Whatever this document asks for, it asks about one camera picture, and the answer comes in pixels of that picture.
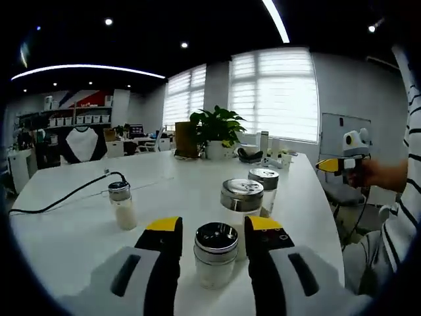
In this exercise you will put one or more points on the white whiteboard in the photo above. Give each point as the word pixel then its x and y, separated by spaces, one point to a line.
pixel 332 138

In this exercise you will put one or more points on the person's grey trousers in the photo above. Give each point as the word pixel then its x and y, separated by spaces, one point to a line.
pixel 365 256

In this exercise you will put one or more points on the brown cardboard box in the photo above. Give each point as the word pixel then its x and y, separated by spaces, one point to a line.
pixel 110 135

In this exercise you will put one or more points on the metal shelf with white bins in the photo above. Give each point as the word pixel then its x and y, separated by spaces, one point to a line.
pixel 85 119

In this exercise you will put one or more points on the brown paper bag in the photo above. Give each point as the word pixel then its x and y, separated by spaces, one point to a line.
pixel 184 138

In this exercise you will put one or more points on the large window white blinds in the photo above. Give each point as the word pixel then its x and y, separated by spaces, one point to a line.
pixel 276 98

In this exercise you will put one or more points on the white mug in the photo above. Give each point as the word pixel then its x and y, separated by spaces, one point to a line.
pixel 251 147

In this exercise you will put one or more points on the person's right hand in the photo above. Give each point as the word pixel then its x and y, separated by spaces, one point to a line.
pixel 366 176

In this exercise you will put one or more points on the small seasoning bottle white powder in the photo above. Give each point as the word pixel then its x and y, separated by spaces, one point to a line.
pixel 215 276

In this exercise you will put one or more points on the curved ceiling light strip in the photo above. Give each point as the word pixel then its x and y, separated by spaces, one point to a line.
pixel 82 66
pixel 278 23

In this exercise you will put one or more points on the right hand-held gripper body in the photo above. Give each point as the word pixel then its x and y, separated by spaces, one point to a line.
pixel 356 145

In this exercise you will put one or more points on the tall seasoning bottle brown powder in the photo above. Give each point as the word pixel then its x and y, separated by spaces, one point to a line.
pixel 264 177

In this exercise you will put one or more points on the white tall thermos bottle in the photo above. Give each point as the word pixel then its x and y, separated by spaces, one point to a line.
pixel 264 143

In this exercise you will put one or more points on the white slim box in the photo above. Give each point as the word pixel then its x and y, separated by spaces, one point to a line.
pixel 275 146

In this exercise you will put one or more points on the white VR controller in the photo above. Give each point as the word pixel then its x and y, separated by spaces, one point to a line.
pixel 271 162

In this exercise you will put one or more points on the white patterned cup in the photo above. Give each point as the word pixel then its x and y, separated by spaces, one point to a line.
pixel 286 162
pixel 228 153

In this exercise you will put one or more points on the small seasoning bottle beige powder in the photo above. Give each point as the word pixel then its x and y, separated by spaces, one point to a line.
pixel 125 217

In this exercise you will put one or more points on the yellow plant tag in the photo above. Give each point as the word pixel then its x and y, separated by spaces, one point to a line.
pixel 226 143

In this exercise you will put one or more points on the tall seasoning bottle cream powder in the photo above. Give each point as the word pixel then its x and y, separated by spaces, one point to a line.
pixel 241 194

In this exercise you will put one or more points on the small green desk plant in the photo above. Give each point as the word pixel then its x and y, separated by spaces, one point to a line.
pixel 120 129

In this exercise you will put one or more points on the black computer monitor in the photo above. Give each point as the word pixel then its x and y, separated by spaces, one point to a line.
pixel 136 130

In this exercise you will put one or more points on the grey VR headset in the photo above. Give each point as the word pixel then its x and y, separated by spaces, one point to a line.
pixel 250 158

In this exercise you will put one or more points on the grey seat chair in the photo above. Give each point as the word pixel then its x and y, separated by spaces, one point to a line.
pixel 342 195

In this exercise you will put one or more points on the white office chair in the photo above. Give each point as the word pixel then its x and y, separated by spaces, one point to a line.
pixel 154 145

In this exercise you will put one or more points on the green potted plant white pot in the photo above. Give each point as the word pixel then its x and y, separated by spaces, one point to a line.
pixel 217 125

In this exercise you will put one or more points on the group of ceiling spotlights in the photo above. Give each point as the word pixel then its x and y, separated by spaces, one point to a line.
pixel 108 21

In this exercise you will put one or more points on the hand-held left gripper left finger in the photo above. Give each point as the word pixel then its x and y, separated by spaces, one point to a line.
pixel 128 276

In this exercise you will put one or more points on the person in striped shirt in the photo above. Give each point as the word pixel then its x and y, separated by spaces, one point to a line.
pixel 411 204

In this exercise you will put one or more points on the narrow window white blinds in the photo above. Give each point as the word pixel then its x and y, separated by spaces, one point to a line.
pixel 184 98

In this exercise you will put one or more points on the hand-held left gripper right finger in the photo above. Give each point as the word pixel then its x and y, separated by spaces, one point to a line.
pixel 286 273

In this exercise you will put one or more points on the white drawer cabinet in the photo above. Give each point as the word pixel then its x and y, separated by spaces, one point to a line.
pixel 115 149

